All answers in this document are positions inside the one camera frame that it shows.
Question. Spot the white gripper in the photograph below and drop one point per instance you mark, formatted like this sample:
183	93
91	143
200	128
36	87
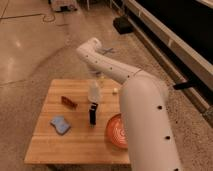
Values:
95	73

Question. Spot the white ceramic cup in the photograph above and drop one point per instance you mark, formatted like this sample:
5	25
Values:
94	94

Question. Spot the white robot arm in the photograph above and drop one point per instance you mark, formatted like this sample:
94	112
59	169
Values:
142	101

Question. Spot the orange ceramic plate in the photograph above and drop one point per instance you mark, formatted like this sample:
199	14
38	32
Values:
115	132

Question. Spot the brown rectangular block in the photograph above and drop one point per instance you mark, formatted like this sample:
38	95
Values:
66	101

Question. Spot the black box on floor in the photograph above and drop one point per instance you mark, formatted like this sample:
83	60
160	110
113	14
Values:
122	25

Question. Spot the blue sponge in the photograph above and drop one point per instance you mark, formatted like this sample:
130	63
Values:
60	124

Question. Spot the grey equipment on floor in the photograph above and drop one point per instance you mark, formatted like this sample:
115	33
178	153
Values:
63	5

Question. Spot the wooden table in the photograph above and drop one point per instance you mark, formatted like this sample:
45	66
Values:
82	143

